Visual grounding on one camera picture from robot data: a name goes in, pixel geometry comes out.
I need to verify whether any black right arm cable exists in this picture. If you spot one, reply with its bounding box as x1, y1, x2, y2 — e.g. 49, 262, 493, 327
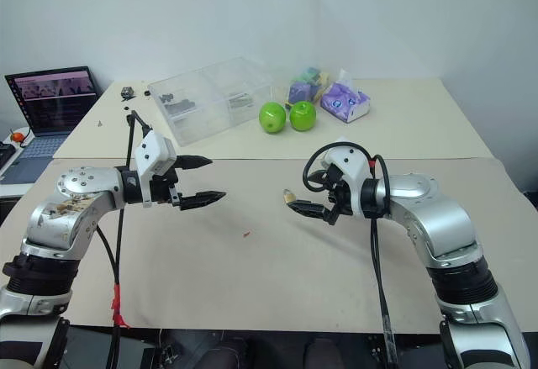
302, 141, 399, 368

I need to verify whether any green toy apple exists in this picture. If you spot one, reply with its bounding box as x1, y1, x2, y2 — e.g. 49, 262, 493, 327
288, 100, 318, 132
258, 100, 287, 135

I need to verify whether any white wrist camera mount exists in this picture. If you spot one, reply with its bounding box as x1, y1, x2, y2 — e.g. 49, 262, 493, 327
321, 144, 376, 215
134, 131, 178, 208

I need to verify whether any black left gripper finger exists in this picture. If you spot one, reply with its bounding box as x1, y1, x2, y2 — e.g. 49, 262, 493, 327
174, 155, 213, 172
179, 190, 229, 212

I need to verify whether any clear plastic compartment box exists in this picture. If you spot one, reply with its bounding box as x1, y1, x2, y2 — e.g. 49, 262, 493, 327
146, 55, 279, 148

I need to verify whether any purple tissue pack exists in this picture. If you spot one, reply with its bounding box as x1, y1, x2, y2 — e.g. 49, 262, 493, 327
319, 68, 372, 124

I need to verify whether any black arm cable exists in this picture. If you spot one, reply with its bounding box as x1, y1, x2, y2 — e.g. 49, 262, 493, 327
95, 109, 155, 369
302, 141, 399, 368

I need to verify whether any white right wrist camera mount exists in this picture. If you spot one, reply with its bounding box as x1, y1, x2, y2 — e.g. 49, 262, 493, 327
321, 144, 376, 215

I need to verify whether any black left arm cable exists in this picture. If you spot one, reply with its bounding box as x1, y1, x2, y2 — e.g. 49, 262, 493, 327
95, 109, 155, 369

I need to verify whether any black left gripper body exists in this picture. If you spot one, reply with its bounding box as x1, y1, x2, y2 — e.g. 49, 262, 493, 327
150, 166, 184, 210

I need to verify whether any clear bag of colourful items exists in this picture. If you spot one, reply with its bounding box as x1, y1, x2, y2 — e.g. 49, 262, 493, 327
285, 65, 334, 108

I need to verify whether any open grey laptop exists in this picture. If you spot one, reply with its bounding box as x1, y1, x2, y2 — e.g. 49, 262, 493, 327
3, 65, 103, 186

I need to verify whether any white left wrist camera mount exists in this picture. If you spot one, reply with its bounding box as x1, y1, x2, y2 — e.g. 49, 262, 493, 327
134, 131, 178, 208

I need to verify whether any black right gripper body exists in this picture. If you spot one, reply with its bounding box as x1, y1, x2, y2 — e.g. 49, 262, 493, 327
325, 165, 353, 219

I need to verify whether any black small parts pile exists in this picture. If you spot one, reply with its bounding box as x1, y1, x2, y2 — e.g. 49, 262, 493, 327
158, 92, 199, 114

